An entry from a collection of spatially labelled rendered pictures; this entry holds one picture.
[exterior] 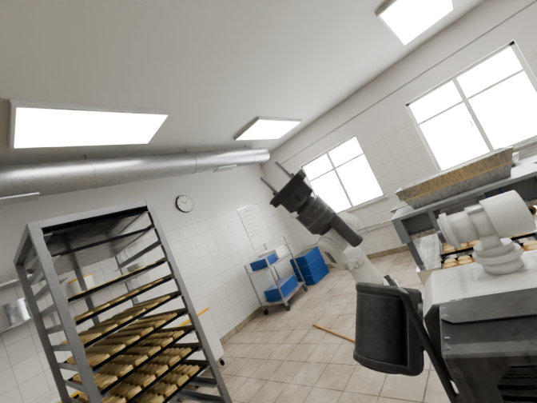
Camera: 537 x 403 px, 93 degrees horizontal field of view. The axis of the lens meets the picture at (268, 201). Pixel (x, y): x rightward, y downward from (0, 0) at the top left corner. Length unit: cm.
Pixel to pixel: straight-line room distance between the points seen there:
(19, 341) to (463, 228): 391
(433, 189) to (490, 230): 120
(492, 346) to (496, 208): 21
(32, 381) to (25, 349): 32
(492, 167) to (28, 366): 427
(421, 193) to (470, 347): 137
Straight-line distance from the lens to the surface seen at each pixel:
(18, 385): 399
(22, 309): 374
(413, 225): 180
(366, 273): 79
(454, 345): 42
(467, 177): 173
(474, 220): 53
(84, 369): 127
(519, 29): 507
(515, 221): 52
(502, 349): 40
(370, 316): 57
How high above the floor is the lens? 145
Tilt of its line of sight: 5 degrees up
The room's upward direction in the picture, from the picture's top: 24 degrees counter-clockwise
